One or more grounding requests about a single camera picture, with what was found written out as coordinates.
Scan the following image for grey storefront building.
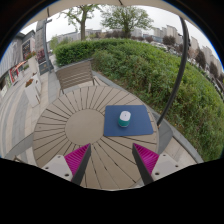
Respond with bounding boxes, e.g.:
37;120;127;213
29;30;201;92
0;29;37;98

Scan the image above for round leafy tree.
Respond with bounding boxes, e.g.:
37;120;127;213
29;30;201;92
100;4;154;39

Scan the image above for large white planter box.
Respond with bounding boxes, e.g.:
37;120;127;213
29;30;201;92
24;78;42;108

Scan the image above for slatted wooden chair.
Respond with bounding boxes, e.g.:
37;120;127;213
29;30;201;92
54;59;101;96

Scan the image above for sparse tall tree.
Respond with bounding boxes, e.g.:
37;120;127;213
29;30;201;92
61;3;101;42

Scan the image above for small white planter box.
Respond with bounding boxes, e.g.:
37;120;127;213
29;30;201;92
25;53;40;79

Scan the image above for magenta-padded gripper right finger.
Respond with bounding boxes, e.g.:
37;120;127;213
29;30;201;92
131;142;184;187

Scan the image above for curved dark umbrella pole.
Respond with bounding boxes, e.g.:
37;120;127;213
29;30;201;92
155;16;191;128

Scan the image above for blue mouse pad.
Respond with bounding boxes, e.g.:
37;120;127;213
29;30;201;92
103;104;155;138

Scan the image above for green hedge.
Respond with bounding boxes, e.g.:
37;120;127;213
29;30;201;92
53;38;224;163

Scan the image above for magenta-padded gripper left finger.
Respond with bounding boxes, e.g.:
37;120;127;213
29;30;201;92
41;143;92;186

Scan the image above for distant apartment buildings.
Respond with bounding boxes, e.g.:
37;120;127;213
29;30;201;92
49;23;224;81

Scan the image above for grey sign pillar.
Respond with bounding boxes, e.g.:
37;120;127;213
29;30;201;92
34;19;51;64

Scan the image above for white and teal computer mouse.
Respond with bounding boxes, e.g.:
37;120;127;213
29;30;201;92
117;110;132;128

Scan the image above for beige umbrella canopy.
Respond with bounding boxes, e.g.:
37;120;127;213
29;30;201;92
24;0;188;29

